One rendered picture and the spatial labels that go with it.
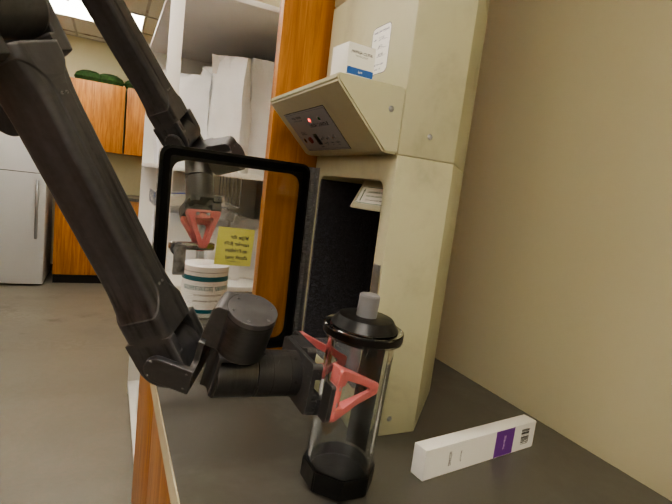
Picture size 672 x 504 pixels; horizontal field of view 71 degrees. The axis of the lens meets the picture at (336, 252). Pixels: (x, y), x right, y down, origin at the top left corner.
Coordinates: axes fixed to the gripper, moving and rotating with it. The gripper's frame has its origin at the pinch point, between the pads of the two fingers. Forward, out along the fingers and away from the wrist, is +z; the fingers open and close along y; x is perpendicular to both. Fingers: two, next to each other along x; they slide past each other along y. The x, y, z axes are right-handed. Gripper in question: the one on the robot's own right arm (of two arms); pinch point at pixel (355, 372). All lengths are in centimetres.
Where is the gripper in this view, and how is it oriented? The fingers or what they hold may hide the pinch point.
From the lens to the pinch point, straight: 66.5
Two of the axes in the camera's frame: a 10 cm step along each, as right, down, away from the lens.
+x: -2.0, 9.7, 1.2
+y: -4.3, -2.0, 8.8
